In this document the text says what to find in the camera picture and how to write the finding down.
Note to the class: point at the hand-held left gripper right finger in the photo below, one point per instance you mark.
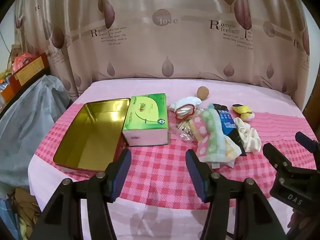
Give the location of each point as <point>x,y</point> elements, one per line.
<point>197,173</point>

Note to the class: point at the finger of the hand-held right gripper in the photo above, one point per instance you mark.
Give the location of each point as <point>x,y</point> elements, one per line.
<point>306,140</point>
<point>277,156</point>

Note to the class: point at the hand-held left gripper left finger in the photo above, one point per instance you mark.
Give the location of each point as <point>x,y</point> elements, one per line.
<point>122,171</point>

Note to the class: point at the cream white scrunchie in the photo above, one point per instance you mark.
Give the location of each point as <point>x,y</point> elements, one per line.
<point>250,137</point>

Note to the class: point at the floral patchwork towel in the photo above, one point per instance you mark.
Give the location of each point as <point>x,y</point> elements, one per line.
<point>210,140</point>

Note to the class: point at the gold metal tin box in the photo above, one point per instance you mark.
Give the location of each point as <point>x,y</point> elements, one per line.
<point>87,135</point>

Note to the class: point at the yellow and white plush toy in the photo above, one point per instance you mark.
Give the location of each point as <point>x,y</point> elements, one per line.
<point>243,112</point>

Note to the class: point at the black and blue packet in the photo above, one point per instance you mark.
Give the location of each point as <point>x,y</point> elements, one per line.
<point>226,120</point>

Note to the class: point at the red rimmed small case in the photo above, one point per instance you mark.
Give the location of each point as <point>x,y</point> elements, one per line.
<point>178,115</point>

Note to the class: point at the white red-trimmed cloth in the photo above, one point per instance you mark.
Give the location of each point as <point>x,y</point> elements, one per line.
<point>186,100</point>

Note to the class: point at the beige makeup sponge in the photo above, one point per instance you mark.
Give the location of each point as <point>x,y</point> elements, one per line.
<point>203,93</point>

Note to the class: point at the pink checked bed sheet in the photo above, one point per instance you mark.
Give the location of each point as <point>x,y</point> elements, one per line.
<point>162,160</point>

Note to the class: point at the green tissue pack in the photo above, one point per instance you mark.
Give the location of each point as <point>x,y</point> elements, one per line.
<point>145,115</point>

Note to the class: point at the brown paper pile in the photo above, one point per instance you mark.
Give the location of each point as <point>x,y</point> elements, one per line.
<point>26,210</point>

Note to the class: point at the pale blue plastic bag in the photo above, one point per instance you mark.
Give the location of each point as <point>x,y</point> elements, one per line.
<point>30,120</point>

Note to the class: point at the beige leaf print curtain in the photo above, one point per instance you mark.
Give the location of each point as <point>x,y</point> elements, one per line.
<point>175,42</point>

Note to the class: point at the red box with yellow label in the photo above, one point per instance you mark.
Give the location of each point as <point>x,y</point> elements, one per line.
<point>32,67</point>

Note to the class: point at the orange plastic bag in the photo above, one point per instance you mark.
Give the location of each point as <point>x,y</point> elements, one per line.
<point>21,61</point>

